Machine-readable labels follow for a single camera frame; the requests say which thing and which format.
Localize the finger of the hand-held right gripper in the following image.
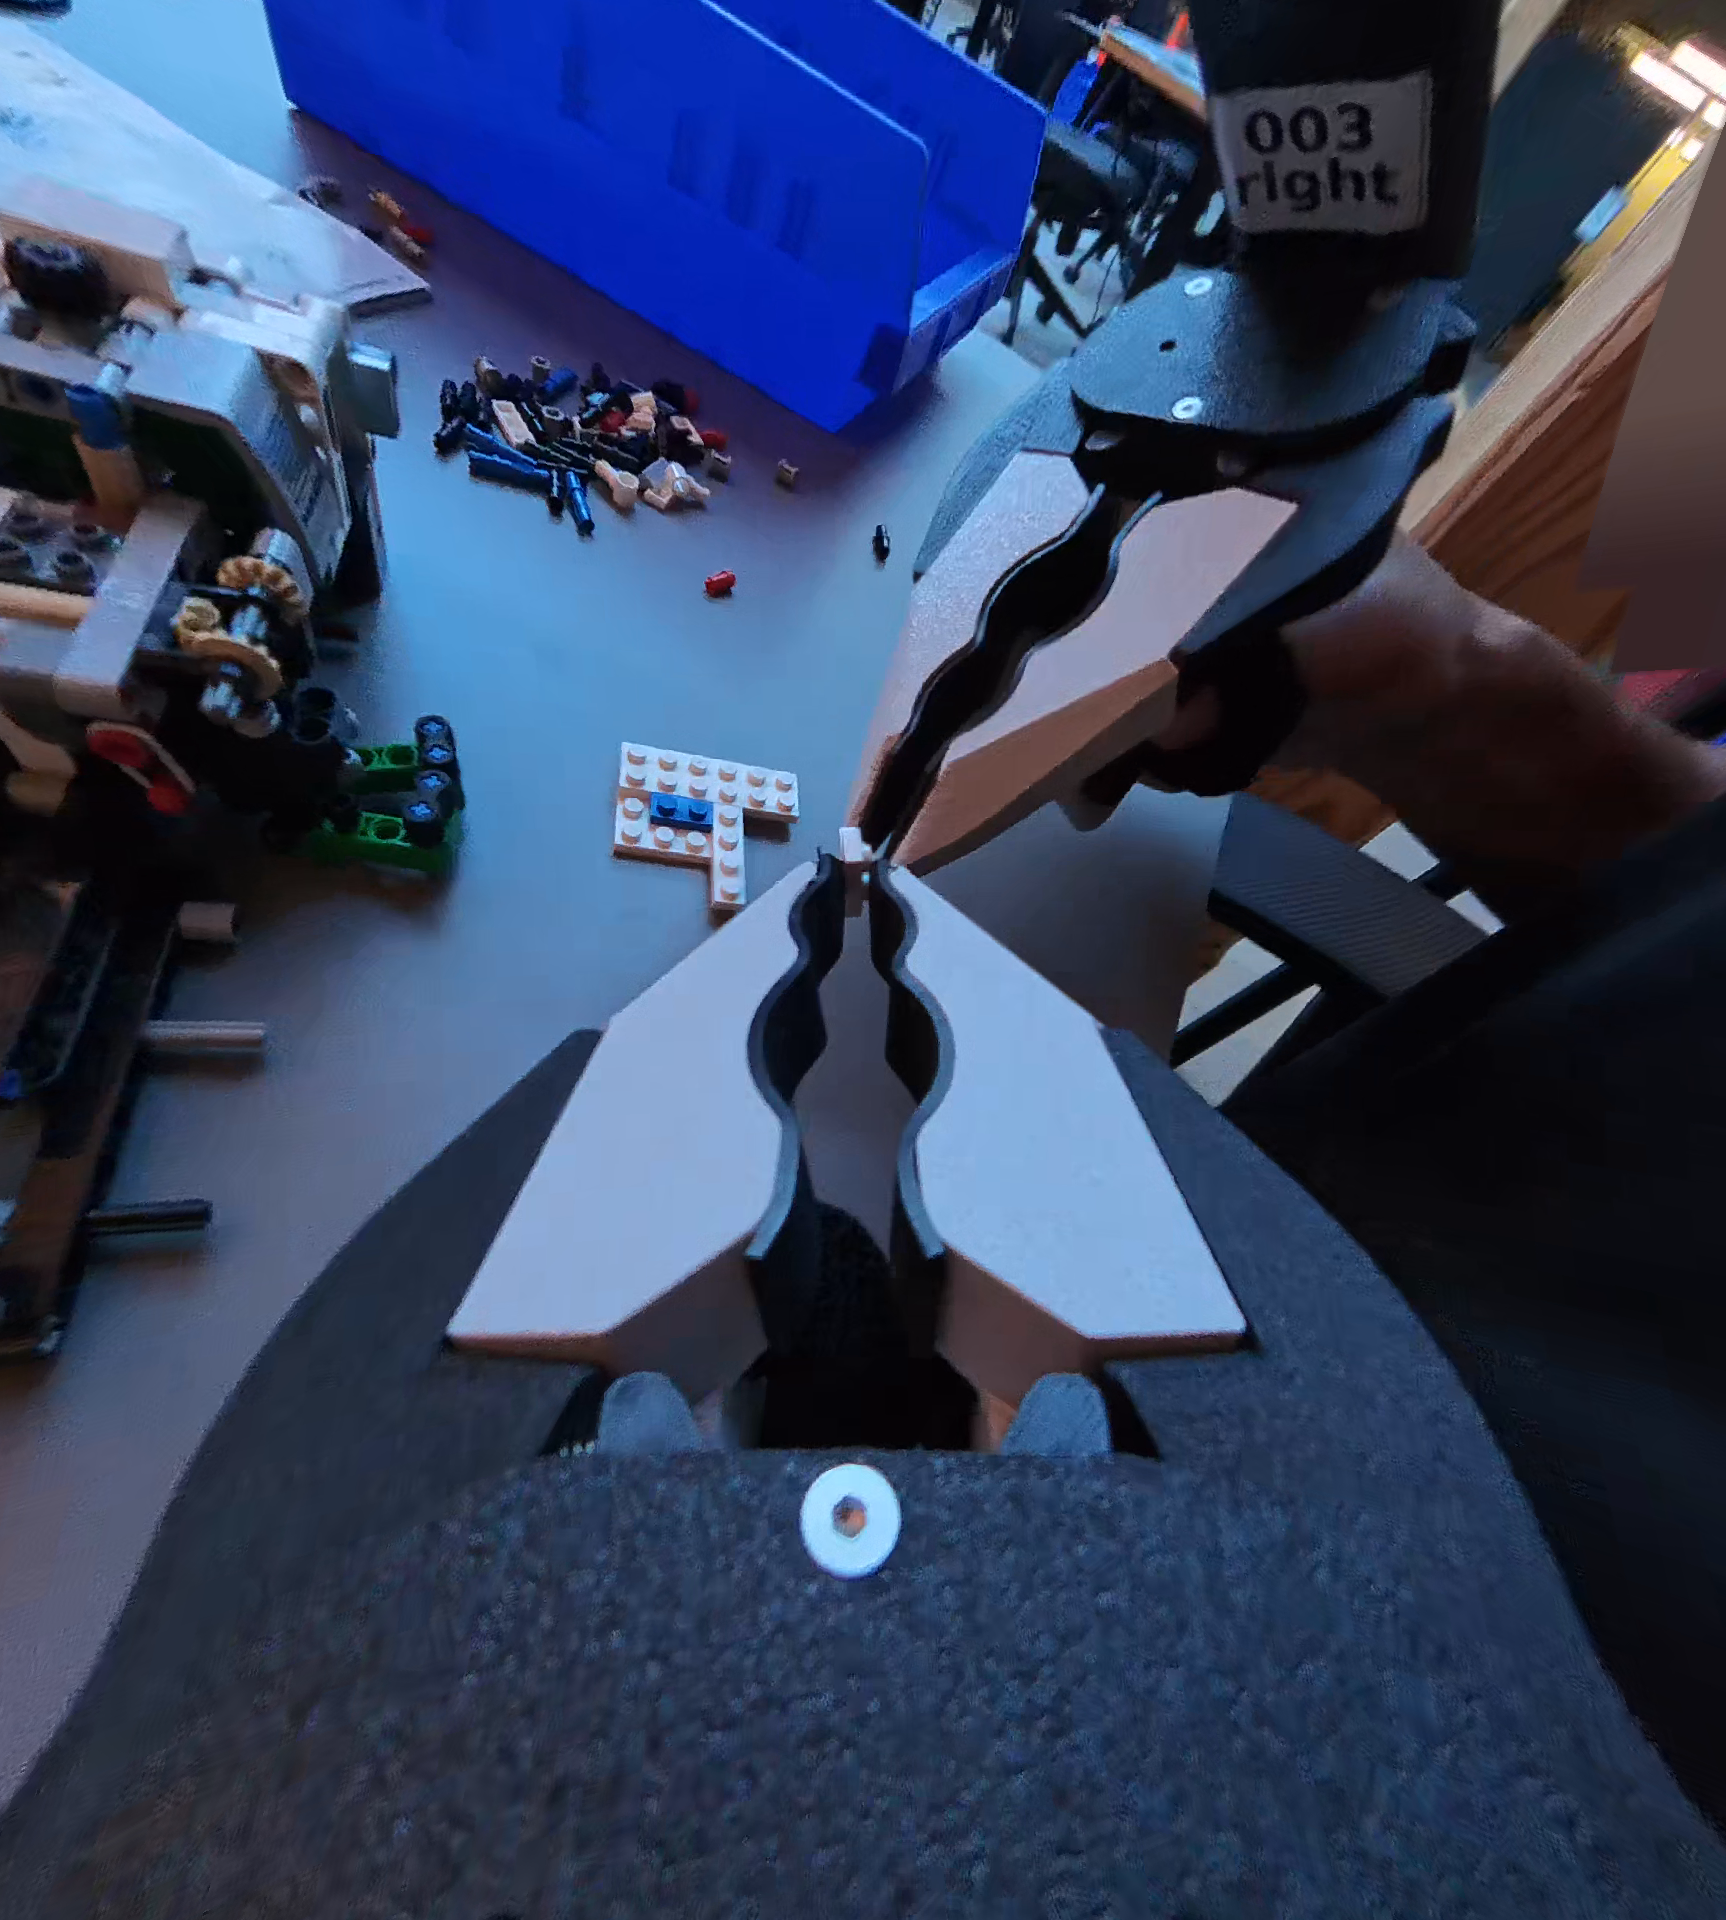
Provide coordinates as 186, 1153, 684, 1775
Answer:
849, 445, 1112, 842
862, 486, 1304, 880

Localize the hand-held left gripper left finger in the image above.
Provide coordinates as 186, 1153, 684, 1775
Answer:
447, 853, 849, 1404

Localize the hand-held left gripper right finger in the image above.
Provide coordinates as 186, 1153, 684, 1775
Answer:
866, 862, 1250, 1412

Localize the white lego plate assembly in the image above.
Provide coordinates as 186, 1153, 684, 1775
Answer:
612, 742, 802, 913

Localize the pile of small lego connectors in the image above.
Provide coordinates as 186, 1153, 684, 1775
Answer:
430, 351, 734, 539

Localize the person's right forearm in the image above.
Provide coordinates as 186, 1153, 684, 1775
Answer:
1582, 673, 1726, 857

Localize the green black lego subassembly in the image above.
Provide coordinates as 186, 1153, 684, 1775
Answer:
304, 716, 470, 875

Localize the small group of lego pins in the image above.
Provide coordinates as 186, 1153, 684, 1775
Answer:
297, 176, 435, 269

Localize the partly built lego truck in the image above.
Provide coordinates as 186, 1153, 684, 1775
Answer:
0, 176, 404, 1374

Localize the person's right hand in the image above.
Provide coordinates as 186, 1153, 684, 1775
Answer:
1245, 541, 1653, 890

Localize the black office chair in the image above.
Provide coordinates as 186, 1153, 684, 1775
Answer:
1005, 66, 1226, 353

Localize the wooden cabinet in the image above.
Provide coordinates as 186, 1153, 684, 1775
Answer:
1402, 142, 1726, 661

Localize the blue storage bin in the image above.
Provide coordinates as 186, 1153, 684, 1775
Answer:
262, 0, 1048, 434

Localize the instruction booklet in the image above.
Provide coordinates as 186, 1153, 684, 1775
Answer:
0, 0, 435, 319

